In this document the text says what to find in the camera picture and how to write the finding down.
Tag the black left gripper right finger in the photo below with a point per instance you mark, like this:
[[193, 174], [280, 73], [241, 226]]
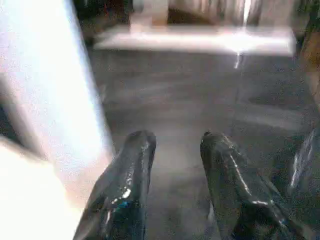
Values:
[[240, 200]]

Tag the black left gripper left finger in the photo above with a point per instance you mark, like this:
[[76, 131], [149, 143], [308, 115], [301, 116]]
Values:
[[120, 200]]

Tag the white plastic table top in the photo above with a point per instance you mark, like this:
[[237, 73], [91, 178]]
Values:
[[30, 200]]

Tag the white plastic table leg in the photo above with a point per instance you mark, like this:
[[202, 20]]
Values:
[[45, 75]]

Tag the black work mat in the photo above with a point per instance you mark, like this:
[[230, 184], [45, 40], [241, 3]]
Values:
[[200, 95]]

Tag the white flat panel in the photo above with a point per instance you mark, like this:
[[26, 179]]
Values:
[[200, 40]]

